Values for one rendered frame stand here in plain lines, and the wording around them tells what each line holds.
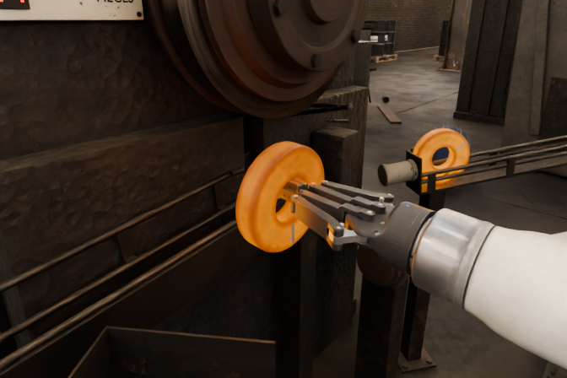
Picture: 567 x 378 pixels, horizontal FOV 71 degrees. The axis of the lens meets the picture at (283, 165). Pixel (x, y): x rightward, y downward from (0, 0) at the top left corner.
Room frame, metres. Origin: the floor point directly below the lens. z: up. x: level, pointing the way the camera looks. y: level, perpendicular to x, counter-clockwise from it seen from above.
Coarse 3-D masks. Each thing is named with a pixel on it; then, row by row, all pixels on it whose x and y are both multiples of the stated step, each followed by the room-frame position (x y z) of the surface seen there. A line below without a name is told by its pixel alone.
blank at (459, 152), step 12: (432, 132) 1.04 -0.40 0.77; (444, 132) 1.03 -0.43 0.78; (456, 132) 1.03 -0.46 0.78; (420, 144) 1.03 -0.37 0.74; (432, 144) 1.02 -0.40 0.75; (444, 144) 1.03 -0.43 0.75; (456, 144) 1.03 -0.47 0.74; (420, 156) 1.02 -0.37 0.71; (432, 156) 1.03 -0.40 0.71; (456, 156) 1.03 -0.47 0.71; (468, 156) 1.04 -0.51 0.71; (432, 168) 1.03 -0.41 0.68; (444, 168) 1.04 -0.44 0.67; (444, 180) 1.03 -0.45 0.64
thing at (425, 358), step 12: (444, 192) 1.02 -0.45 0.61; (420, 204) 1.05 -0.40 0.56; (432, 204) 1.02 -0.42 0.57; (408, 288) 1.06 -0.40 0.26; (408, 300) 1.05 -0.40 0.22; (420, 300) 1.02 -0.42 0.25; (408, 312) 1.04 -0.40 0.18; (420, 312) 1.02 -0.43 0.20; (408, 324) 1.03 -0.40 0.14; (420, 324) 1.02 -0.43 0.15; (408, 336) 1.02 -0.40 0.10; (420, 336) 1.02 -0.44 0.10; (408, 348) 1.01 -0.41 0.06; (420, 348) 1.02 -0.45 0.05; (408, 360) 1.01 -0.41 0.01; (420, 360) 1.02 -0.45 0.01; (432, 360) 1.02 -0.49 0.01
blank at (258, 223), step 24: (288, 144) 0.51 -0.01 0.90; (264, 168) 0.47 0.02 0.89; (288, 168) 0.49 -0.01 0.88; (312, 168) 0.53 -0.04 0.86; (240, 192) 0.46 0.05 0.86; (264, 192) 0.46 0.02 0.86; (240, 216) 0.46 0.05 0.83; (264, 216) 0.46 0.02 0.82; (288, 216) 0.52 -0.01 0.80; (264, 240) 0.46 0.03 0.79; (288, 240) 0.50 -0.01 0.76
